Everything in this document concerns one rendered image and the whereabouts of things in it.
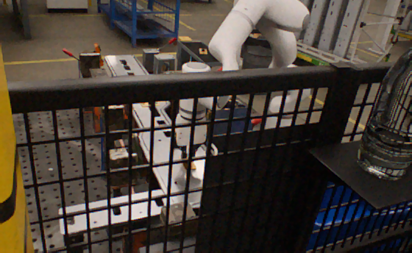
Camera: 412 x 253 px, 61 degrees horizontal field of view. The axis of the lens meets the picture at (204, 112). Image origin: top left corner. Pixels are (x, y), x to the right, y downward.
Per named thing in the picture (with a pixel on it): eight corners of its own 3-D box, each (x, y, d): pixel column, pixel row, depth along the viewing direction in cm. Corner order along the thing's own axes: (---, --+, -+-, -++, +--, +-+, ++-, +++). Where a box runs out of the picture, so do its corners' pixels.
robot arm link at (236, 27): (275, 38, 108) (221, 118, 102) (235, 26, 117) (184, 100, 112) (268, 19, 101) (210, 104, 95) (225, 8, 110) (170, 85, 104)
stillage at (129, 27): (110, 29, 651) (109, -26, 609) (151, 27, 689) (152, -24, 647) (132, 48, 560) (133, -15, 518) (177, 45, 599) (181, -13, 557)
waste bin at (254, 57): (226, 84, 459) (233, 29, 427) (259, 80, 484) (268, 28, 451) (247, 99, 421) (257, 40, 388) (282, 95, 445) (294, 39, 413)
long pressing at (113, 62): (98, 56, 209) (98, 54, 208) (135, 56, 218) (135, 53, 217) (172, 214, 98) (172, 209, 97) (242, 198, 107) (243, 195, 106)
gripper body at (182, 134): (202, 105, 115) (199, 134, 120) (173, 107, 111) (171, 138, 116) (212, 115, 109) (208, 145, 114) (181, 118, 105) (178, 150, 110)
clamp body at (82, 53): (78, 107, 211) (73, 49, 195) (103, 105, 216) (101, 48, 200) (79, 115, 202) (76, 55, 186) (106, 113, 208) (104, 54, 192)
